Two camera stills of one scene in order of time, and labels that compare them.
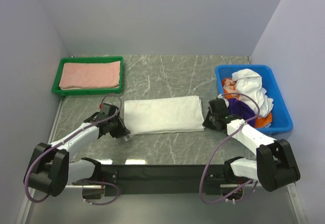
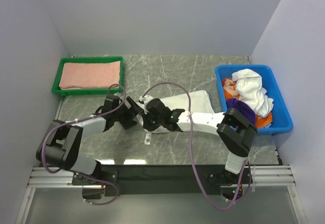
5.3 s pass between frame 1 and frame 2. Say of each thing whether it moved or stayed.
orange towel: stayed
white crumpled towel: stayed
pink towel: stayed
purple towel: stayed
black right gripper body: moved
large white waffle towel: moved
